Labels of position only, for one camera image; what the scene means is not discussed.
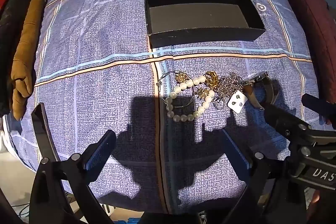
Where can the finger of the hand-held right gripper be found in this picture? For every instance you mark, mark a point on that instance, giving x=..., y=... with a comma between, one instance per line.
x=319, y=106
x=286, y=119

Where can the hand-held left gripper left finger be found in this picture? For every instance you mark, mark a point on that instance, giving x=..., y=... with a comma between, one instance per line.
x=101, y=151

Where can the black glossy bar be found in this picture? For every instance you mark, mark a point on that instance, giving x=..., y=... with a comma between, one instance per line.
x=43, y=129

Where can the white earring card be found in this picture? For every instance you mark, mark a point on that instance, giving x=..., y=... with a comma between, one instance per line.
x=237, y=102

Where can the maroon cushion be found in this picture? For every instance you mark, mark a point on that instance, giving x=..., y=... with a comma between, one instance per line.
x=315, y=19

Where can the blue plaid cloth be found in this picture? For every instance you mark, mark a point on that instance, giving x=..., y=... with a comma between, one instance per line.
x=105, y=56

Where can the black box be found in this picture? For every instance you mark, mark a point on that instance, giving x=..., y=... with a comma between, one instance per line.
x=202, y=16

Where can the gold leaf earring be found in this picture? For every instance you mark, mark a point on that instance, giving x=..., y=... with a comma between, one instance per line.
x=204, y=93
x=181, y=78

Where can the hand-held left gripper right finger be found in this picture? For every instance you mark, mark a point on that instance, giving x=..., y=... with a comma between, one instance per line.
x=236, y=158

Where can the thin silver bangle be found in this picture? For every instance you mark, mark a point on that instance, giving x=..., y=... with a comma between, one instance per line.
x=160, y=82

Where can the mustard yellow cushion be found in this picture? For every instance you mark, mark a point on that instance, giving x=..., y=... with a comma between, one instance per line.
x=27, y=50

